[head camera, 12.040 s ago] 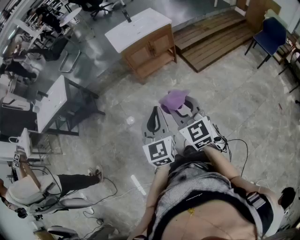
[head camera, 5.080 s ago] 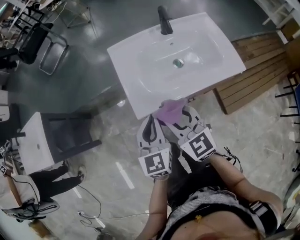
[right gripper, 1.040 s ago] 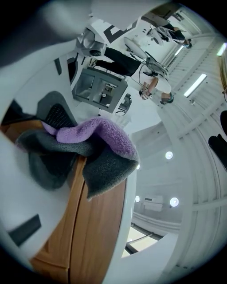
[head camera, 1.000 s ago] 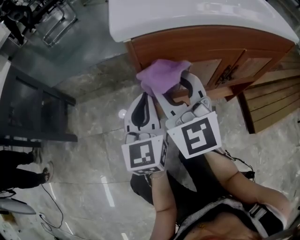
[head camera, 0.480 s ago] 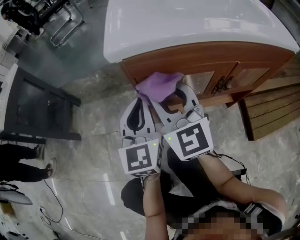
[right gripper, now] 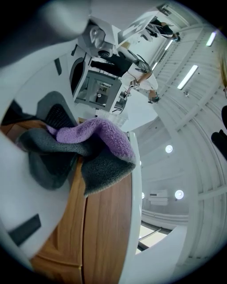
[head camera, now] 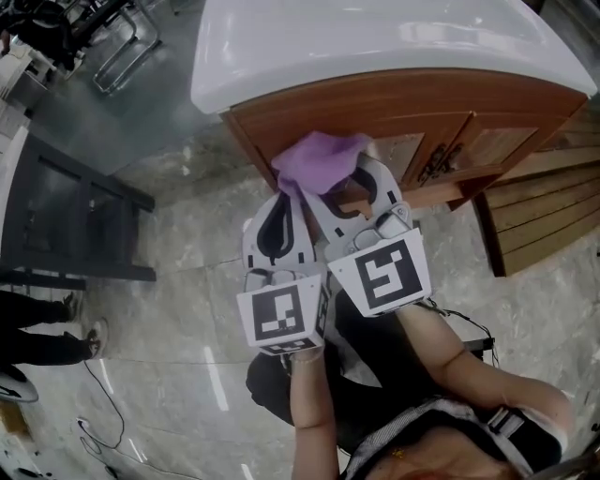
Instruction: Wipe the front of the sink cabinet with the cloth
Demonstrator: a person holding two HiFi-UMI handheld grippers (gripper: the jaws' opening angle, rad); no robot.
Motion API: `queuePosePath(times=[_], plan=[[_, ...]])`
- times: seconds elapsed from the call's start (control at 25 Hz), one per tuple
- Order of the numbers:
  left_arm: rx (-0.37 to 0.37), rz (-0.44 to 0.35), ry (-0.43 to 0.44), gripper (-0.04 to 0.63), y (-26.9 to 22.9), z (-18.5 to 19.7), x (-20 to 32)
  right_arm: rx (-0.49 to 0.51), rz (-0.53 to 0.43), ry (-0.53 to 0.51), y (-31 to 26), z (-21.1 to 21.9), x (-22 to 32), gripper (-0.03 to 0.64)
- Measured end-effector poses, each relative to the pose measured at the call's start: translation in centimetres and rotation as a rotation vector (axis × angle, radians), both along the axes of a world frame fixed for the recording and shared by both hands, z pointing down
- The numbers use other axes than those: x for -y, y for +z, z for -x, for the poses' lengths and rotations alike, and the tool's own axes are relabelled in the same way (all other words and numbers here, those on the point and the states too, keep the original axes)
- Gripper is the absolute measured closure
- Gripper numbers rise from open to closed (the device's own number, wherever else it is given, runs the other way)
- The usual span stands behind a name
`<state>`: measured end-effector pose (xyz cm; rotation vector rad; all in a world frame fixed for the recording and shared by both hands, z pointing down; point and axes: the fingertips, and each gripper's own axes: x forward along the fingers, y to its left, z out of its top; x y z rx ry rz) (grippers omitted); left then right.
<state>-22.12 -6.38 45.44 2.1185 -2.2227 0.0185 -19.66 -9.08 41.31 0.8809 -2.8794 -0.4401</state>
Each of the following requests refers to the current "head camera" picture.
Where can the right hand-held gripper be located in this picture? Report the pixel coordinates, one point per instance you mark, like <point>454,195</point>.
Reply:
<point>384,276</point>

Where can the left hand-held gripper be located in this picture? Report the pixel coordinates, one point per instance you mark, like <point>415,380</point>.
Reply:
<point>281,309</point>

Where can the purple grey cloth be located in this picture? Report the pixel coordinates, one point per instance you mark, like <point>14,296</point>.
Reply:
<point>319,164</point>

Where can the wooden cabinet door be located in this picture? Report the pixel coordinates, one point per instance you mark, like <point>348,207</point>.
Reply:
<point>497,140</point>
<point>398,159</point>

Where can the person's right forearm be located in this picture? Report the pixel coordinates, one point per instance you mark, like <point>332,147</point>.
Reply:
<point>429,342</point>

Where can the person's left forearm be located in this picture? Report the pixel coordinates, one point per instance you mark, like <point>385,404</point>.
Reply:
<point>311,412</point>

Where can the wooden vanity cabinet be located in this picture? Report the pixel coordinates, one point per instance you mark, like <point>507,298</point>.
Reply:
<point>375,98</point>

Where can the white sink countertop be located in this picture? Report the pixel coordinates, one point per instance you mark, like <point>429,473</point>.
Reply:
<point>375,42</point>

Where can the person's black trousers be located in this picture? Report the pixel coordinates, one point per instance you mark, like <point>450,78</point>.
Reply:
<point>375,337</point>

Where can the wooden slatted platform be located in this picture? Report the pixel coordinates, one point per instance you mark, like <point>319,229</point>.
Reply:
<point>539,211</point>

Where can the person's grey mesh vest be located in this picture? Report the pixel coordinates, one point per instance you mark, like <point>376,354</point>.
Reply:
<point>408,422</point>

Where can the metal tube chair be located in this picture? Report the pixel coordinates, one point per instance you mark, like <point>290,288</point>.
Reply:
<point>100,86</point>

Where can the white oval device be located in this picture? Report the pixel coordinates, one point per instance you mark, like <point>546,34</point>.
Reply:
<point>19,391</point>

